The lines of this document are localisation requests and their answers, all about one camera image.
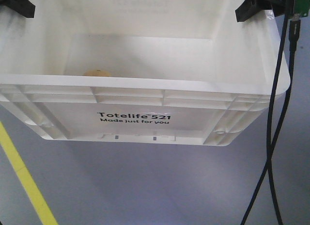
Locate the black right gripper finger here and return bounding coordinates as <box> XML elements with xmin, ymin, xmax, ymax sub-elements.
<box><xmin>235</xmin><ymin>0</ymin><xmax>288</xmax><ymax>22</ymax></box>

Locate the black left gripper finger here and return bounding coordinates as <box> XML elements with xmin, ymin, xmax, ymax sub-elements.
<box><xmin>0</xmin><ymin>0</ymin><xmax>35</xmax><ymax>18</ymax></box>

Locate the yellow round plush toy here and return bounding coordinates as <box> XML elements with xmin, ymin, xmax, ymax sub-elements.
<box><xmin>83</xmin><ymin>70</ymin><xmax>111</xmax><ymax>77</ymax></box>

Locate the white plastic tote box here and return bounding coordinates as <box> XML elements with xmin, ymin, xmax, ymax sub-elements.
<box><xmin>0</xmin><ymin>0</ymin><xmax>279</xmax><ymax>146</ymax></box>

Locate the green right circuit board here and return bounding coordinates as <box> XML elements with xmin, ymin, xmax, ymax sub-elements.
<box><xmin>293</xmin><ymin>0</ymin><xmax>310</xmax><ymax>17</ymax></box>

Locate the black right cable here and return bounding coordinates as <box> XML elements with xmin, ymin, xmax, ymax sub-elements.
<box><xmin>240</xmin><ymin>0</ymin><xmax>302</xmax><ymax>225</ymax></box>

